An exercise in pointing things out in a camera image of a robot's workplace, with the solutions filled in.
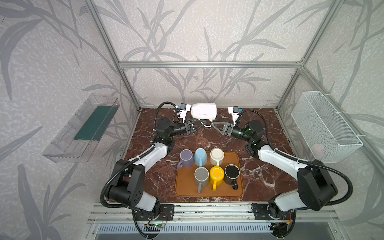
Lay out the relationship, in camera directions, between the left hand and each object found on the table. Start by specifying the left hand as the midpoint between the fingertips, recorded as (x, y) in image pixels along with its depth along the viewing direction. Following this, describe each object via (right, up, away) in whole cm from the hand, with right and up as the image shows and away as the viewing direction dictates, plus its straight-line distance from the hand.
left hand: (206, 121), depth 69 cm
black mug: (+14, -27, +8) cm, 31 cm away
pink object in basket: (+55, -14, +3) cm, 57 cm away
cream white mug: (+6, -21, +16) cm, 27 cm away
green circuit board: (-23, -50, +1) cm, 55 cm away
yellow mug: (+5, -28, +6) cm, 30 cm away
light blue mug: (-3, -20, +15) cm, 25 cm away
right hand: (+3, 0, +1) cm, 3 cm away
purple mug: (-11, -21, +15) cm, 28 cm away
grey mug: (-2, -27, +6) cm, 28 cm away
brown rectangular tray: (-12, -37, +15) cm, 42 cm away
